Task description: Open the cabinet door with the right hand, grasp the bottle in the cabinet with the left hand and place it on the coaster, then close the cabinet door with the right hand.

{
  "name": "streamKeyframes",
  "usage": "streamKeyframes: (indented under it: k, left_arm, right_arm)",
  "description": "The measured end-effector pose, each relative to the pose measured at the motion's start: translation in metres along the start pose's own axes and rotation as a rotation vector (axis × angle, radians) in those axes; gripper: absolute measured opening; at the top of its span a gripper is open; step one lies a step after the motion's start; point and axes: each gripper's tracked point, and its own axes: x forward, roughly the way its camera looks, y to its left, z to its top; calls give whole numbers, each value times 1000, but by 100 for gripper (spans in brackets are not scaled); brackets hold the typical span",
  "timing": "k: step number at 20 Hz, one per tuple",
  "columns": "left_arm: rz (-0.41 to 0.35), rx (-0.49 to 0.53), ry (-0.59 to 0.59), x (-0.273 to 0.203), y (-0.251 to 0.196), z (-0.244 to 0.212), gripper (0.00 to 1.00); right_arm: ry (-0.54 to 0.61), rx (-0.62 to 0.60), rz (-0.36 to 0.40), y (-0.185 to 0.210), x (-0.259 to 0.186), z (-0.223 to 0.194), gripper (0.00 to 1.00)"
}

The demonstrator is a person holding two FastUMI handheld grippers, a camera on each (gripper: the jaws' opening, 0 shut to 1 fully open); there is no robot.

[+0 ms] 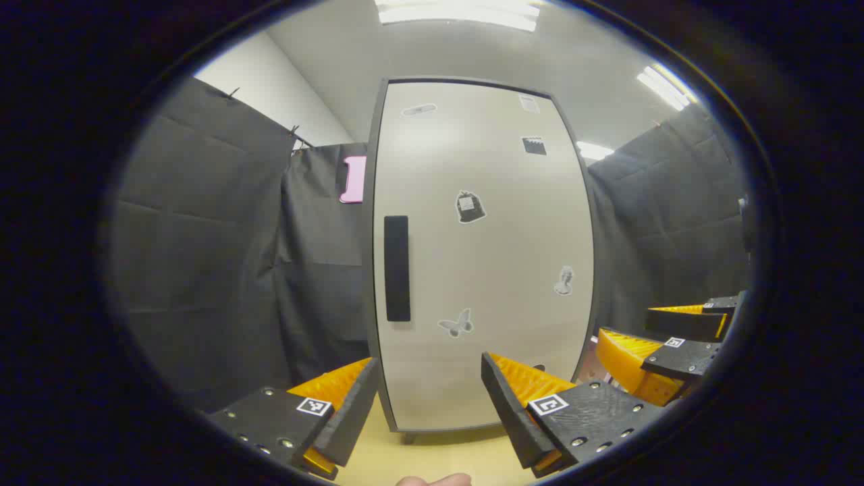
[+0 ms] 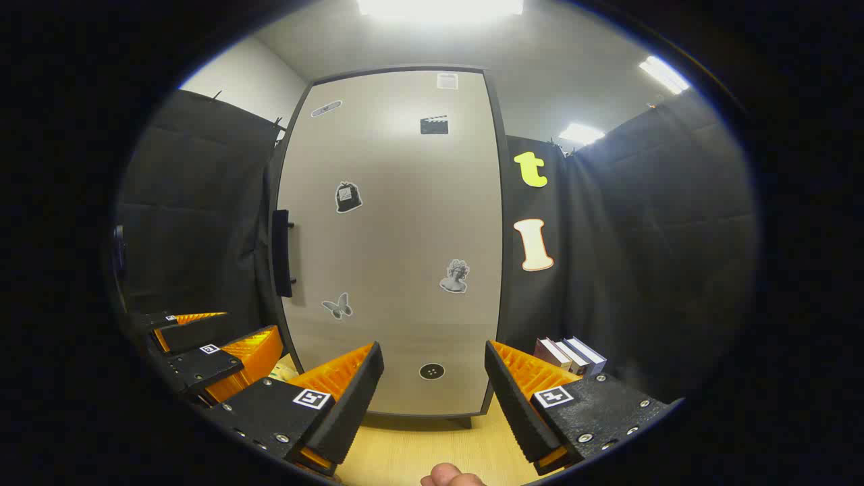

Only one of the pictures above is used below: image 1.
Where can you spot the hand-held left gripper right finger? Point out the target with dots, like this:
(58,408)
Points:
(509,415)

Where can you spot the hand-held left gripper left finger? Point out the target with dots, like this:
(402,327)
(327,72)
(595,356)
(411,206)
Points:
(351,418)

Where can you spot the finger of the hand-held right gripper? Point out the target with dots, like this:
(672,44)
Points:
(682,325)
(682,361)

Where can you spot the light grey cabinet door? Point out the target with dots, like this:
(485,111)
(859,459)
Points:
(472,270)

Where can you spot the ceiling light panel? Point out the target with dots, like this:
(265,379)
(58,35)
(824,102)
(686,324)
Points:
(459,12)
(665,86)
(594,150)

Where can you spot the black backdrop cloth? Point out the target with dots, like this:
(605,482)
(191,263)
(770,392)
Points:
(202,236)

